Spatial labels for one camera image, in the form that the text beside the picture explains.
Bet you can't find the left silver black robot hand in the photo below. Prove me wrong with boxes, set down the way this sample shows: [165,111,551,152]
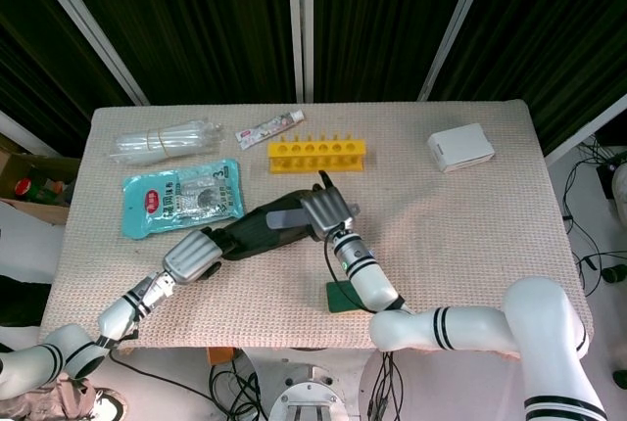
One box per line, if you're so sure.
[162,227,239,287]

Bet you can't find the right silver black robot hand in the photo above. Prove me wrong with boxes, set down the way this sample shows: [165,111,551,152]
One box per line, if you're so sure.
[299,170,362,241]

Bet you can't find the grey tool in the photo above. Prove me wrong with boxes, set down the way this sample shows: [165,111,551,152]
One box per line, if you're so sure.
[266,203,362,230]

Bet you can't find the black slipper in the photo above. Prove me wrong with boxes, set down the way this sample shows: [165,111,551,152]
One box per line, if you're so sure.
[210,190,319,261]

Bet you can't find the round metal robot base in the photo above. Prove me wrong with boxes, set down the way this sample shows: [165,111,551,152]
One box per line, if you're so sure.
[267,366,354,421]

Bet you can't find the yellow test tube rack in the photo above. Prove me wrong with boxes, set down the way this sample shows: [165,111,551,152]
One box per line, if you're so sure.
[266,132,368,175]

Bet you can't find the teal dishcloth package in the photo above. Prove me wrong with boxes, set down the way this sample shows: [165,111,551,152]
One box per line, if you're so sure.
[121,158,246,241]

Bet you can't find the green yellow scouring sponge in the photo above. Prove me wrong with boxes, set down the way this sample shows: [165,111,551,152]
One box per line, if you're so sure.
[326,279,373,315]

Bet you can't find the white toothpaste tube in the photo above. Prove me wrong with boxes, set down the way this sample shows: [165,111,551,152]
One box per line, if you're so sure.
[234,110,307,151]

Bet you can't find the orange block under table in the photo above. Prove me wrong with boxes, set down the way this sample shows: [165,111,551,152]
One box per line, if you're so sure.
[207,347,237,368]

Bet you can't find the beige waffle table cloth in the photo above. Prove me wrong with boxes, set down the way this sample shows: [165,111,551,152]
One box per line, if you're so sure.
[41,100,597,361]

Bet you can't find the clear plastic bag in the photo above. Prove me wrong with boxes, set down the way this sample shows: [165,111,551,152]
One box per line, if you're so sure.
[108,117,227,166]

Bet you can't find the white cardboard box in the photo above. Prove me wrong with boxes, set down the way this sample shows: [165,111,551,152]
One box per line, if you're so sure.
[425,121,497,175]

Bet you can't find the brown cardboard box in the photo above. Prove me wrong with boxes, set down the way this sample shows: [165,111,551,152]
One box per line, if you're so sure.
[0,149,82,226]

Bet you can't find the white black sneaker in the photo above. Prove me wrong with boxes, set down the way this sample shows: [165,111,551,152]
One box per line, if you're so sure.
[87,385,130,421]

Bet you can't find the dark green curtain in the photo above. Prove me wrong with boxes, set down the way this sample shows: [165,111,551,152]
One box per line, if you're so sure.
[312,0,479,104]
[51,0,298,106]
[429,0,627,156]
[0,0,136,158]

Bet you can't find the pink trouser leg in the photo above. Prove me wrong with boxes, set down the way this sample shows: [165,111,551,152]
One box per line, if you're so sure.
[14,372,102,421]

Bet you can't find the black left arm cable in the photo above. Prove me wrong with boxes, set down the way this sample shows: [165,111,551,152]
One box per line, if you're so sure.
[108,330,224,415]

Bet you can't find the black floor cable bundle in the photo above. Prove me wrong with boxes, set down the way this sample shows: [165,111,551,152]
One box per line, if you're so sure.
[366,350,406,421]
[209,360,269,421]

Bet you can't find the white frame post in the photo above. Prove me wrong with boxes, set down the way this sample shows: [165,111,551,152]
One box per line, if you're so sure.
[31,0,151,107]
[285,0,315,104]
[543,96,627,168]
[0,110,56,159]
[417,0,500,103]

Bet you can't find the black floor cable tangle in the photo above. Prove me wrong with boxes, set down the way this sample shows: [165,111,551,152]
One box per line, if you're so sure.
[561,135,627,298]

